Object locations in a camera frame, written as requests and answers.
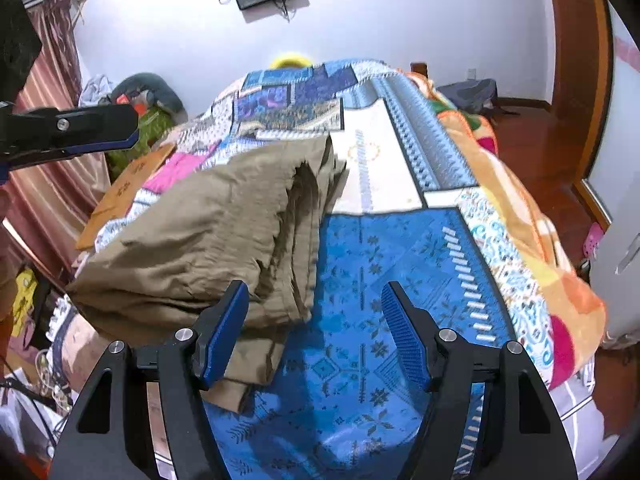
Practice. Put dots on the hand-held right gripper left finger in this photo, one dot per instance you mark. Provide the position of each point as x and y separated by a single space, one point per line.
225 330

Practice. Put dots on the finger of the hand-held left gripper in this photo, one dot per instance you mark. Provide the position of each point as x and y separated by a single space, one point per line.
85 127

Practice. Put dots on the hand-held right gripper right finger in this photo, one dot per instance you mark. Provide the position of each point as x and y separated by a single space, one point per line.
405 345

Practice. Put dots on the olive green pants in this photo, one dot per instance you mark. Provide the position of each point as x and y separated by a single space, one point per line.
200 240

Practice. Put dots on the grey clothes pile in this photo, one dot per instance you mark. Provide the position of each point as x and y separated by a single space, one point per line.
97 90

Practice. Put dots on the orange box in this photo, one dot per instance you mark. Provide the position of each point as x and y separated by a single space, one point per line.
139 108

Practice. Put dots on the green storage bag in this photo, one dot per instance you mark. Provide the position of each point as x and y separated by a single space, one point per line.
155 125

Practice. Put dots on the wooden lap table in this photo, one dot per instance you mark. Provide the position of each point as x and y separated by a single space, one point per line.
115 195

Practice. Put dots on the striped brown curtain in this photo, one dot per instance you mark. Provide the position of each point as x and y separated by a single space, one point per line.
55 200

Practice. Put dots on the grey neck pillow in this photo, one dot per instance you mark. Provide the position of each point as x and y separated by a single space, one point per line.
160 90

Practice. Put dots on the blue patchwork quilt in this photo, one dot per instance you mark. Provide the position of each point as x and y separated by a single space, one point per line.
380 260

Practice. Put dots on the pink cloth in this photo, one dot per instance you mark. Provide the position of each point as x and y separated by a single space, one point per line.
172 170

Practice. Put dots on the orange patterned blanket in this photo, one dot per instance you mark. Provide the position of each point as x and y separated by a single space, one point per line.
565 285

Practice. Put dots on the yellow packet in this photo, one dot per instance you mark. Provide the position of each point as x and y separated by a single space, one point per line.
25 300

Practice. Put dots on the yellow curved object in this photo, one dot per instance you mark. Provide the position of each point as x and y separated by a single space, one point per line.
290 59

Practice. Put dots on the pink slipper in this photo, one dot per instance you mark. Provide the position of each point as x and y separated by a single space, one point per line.
594 240

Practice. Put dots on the grey bag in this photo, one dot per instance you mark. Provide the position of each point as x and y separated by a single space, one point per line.
467 92

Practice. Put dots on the wooden bedpost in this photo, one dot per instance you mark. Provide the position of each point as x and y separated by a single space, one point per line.
419 69

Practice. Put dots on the brown wooden door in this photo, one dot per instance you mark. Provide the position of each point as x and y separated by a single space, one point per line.
575 60

